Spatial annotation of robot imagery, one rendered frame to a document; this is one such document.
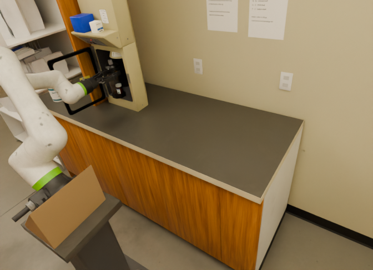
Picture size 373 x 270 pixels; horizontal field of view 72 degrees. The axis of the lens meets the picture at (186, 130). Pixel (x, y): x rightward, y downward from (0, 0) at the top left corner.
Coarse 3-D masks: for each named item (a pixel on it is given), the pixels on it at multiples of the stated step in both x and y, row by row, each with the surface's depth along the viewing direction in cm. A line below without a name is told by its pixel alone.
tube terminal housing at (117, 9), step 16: (80, 0) 158; (96, 0) 151; (112, 0) 144; (96, 16) 158; (112, 16) 150; (128, 16) 157; (128, 32) 160; (96, 48) 175; (112, 48) 166; (128, 48) 163; (128, 64) 167; (112, 96) 195; (144, 96) 188
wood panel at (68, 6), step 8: (56, 0) 158; (64, 0) 159; (72, 0) 163; (64, 8) 160; (72, 8) 164; (64, 16) 162; (64, 24) 166; (72, 40) 170; (80, 40) 175; (80, 48) 177; (96, 104) 200
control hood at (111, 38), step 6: (108, 30) 157; (78, 36) 163; (84, 36) 158; (90, 36) 153; (96, 36) 150; (102, 36) 147; (108, 36) 149; (114, 36) 152; (102, 42) 157; (108, 42) 153; (114, 42) 153; (120, 42) 157
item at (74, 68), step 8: (80, 56) 173; (88, 56) 177; (56, 64) 163; (64, 64) 166; (72, 64) 170; (80, 64) 174; (88, 64) 179; (64, 72) 168; (72, 72) 172; (80, 72) 176; (88, 72) 180; (72, 80) 174; (80, 80) 178; (96, 88) 189; (88, 96) 187; (96, 96) 191; (64, 104) 176; (72, 104) 180; (80, 104) 184
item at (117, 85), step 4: (104, 68) 173; (112, 68) 172; (108, 72) 174; (112, 72) 174; (120, 76) 180; (116, 80) 178; (120, 80) 180; (112, 84) 179; (116, 84) 179; (120, 84) 181; (112, 88) 181; (116, 88) 181; (120, 88) 182; (112, 92) 184; (116, 92) 182; (120, 92) 183
